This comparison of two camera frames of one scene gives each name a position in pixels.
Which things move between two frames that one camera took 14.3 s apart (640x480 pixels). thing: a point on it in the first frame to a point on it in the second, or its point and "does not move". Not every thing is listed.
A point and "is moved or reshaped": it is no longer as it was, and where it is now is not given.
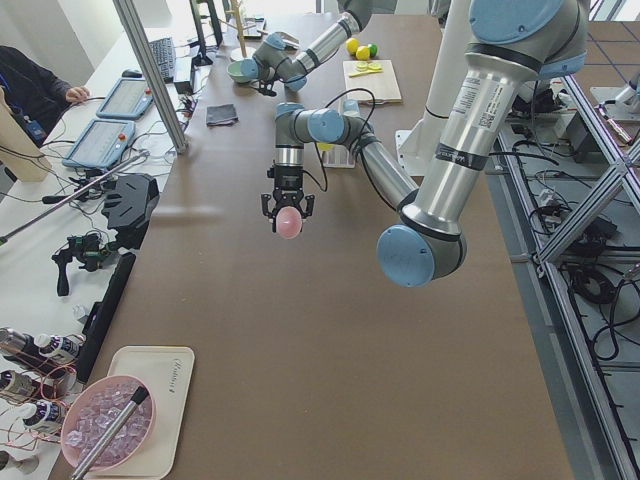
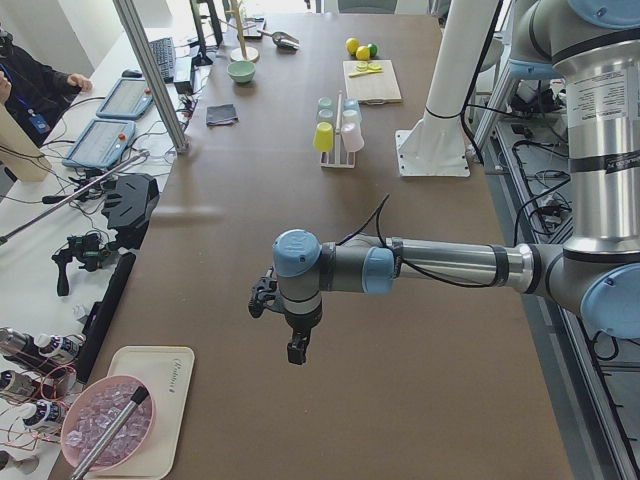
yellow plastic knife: x=367 y=72 does not move
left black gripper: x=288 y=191 to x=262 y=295
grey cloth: x=221 y=115 does not move
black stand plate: x=130 y=201 does not move
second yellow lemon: x=362 y=52 does not move
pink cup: x=289 y=222 is moved or reshaped
